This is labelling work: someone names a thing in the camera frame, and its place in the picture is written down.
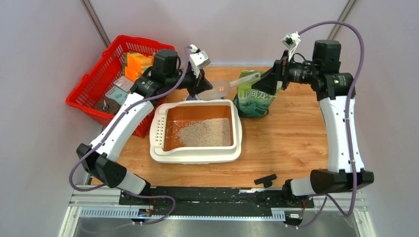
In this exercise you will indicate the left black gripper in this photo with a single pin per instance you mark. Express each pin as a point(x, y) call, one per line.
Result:
point(198, 85)

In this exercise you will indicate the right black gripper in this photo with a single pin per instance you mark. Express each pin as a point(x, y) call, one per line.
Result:
point(279, 72)

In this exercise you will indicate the clear plastic scoop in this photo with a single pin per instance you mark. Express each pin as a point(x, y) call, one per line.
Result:
point(222, 88)

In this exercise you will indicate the green cat litter bag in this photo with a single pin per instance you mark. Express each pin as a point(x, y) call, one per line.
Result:
point(252, 103)

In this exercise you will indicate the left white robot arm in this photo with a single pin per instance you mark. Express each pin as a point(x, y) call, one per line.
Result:
point(99, 158)

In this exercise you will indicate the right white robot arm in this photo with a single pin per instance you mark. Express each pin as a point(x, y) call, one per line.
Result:
point(345, 169)

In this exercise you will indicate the white orange litter box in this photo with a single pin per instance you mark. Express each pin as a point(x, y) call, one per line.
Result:
point(196, 132)

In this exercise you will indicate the orange sponge pack lower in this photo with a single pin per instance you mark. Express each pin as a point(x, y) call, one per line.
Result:
point(131, 74)

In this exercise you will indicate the orange sponge pack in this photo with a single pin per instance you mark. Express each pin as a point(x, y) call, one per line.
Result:
point(138, 61)
point(131, 74)

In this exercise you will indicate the orange sponge pack upper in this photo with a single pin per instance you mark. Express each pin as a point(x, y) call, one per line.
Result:
point(138, 61)

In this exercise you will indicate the teal card package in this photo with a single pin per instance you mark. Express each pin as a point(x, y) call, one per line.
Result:
point(116, 94)

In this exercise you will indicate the black T-shaped tool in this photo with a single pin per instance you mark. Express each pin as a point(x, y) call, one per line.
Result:
point(266, 181)

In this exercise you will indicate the brown round scrubber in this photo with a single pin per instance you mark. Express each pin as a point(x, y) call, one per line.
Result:
point(107, 105)

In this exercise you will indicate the red plastic shopping basket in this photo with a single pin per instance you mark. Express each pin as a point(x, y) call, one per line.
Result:
point(94, 85)

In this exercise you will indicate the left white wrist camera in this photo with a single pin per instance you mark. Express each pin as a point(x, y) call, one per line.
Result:
point(198, 59)

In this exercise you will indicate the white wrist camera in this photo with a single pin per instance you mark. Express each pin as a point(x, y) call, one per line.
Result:
point(291, 41)
point(198, 59)

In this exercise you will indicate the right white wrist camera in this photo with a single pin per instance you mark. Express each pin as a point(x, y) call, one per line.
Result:
point(291, 41)

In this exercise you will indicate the black mounting base plate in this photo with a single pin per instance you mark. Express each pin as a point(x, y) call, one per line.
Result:
point(214, 201)

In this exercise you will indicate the aluminium frame rail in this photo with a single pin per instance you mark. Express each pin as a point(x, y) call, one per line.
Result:
point(104, 203)

